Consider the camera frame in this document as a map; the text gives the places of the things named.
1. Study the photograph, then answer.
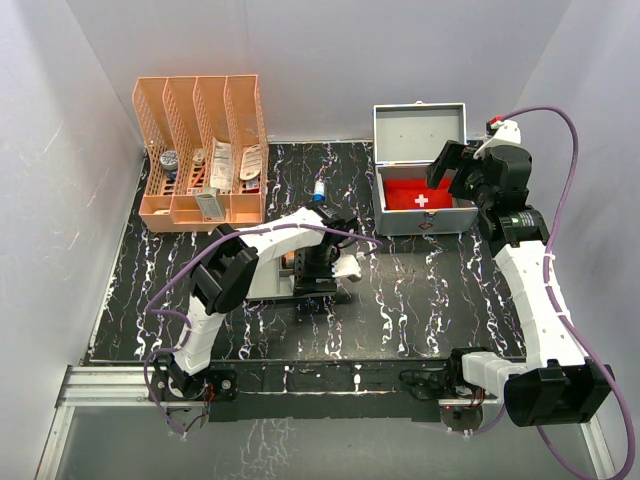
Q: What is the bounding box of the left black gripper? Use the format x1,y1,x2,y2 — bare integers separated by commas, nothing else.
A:
292,245,337,296

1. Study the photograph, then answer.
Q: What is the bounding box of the brown syrup bottle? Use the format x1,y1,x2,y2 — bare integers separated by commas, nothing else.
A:
281,251,296,270

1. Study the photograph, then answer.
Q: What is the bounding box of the grey plastic divided tray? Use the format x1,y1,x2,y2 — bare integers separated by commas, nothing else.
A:
246,260,337,302

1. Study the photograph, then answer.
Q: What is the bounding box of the grey metal medicine case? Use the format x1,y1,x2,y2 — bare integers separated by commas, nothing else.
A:
372,101,477,236

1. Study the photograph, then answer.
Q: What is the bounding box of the red first aid pouch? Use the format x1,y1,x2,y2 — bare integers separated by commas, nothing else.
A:
383,178,453,210

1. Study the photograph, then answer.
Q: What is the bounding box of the small blue label bottle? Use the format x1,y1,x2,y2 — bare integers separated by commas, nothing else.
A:
312,180,326,202

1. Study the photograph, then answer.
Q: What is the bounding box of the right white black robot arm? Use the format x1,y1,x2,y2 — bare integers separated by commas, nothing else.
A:
427,140,611,427

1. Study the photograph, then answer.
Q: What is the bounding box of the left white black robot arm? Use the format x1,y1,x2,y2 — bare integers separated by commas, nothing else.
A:
167,202,361,399

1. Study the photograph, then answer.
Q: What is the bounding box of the white medicine box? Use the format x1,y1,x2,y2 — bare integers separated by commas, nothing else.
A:
193,187,226,221

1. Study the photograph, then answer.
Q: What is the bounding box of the pink oval blister pack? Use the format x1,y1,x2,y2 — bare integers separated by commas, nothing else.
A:
239,144,263,181

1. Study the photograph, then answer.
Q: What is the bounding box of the white paper packet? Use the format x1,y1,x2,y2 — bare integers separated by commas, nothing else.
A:
209,139,234,193

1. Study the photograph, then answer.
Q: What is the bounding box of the orange plastic file organizer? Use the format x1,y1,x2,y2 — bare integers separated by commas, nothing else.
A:
132,75,269,233

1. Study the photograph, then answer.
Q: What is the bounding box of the round blue tin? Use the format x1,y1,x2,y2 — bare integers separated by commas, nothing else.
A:
159,150,179,182

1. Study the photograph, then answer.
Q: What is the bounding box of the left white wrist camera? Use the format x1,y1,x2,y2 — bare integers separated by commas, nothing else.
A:
331,254,362,283

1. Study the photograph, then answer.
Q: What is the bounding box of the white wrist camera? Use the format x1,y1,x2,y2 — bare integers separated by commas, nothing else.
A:
331,254,362,283
473,116,521,160

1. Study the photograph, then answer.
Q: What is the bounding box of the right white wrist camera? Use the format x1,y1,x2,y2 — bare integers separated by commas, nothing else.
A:
473,116,521,160

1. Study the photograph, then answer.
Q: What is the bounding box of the aluminium frame rail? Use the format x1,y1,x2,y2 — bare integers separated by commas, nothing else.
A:
35,135,618,480

